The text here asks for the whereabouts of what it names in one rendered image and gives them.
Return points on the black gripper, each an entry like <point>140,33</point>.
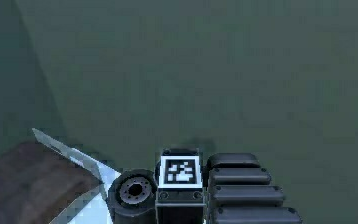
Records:
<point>133,193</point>

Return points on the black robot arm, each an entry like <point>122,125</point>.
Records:
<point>240,195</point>

